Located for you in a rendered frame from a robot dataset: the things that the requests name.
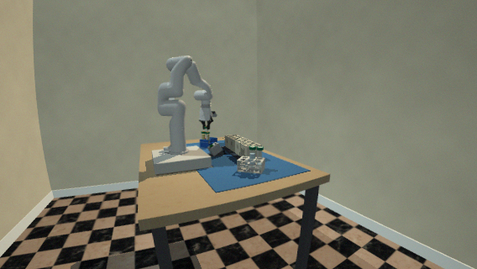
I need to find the blue flat mat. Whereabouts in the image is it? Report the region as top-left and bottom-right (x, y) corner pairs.
(197, 151), (310, 193)

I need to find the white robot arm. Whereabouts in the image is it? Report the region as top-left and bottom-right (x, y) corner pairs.
(158, 55), (212, 155)

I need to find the blue tube rack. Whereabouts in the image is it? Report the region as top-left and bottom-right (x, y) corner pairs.
(200, 137), (218, 148)

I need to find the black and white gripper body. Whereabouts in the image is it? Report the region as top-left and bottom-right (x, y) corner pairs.
(200, 108), (212, 121)

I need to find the beige box with green button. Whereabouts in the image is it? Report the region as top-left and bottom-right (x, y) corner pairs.
(207, 142), (227, 157)

